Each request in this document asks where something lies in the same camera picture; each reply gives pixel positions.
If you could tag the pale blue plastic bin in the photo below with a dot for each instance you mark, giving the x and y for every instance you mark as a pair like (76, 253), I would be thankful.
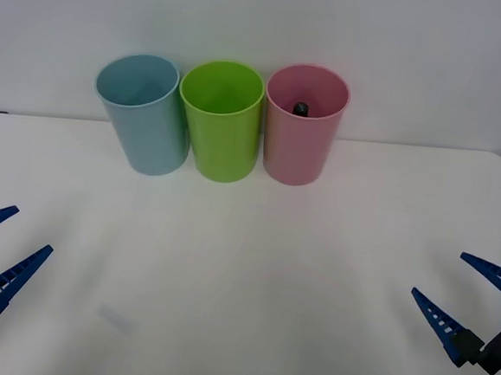
(150, 136)

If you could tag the green plastic bin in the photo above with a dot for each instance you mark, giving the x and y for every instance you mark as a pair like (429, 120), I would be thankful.
(223, 146)

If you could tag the dark bottle with black cap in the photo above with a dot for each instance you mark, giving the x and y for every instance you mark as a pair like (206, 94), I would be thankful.
(301, 108)

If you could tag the pink plastic bin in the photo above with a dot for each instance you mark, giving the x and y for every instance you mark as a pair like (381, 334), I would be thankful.
(294, 149)

